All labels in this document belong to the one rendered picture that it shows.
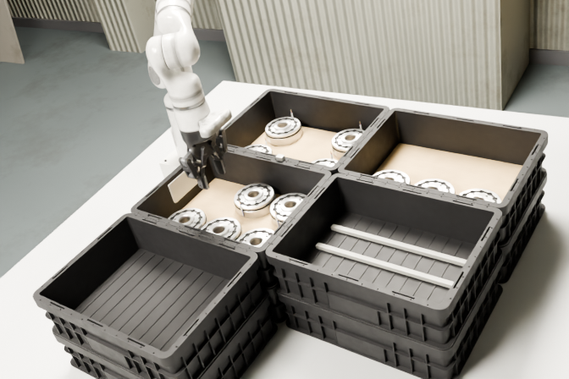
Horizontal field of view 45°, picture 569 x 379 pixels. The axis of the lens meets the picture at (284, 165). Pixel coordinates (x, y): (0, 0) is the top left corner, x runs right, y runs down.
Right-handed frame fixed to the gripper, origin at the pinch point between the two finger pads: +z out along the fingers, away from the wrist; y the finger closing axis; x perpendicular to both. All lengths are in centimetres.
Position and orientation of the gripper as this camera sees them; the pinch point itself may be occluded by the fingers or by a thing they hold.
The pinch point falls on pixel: (212, 175)
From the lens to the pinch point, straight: 156.7
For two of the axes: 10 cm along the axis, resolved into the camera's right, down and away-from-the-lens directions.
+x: 8.2, 1.8, -5.4
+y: -5.4, 5.6, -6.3
